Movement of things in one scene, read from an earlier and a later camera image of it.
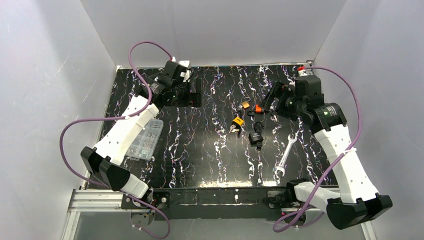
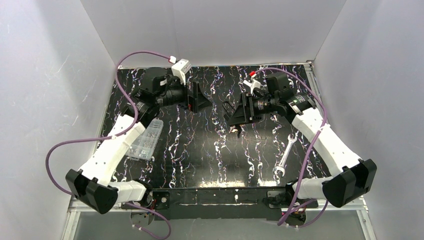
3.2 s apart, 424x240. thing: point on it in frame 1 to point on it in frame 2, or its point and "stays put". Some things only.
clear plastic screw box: [144, 147] stays put
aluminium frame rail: [97, 200] stays put
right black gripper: [273, 100] to [247, 109]
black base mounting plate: [210, 204] stays put
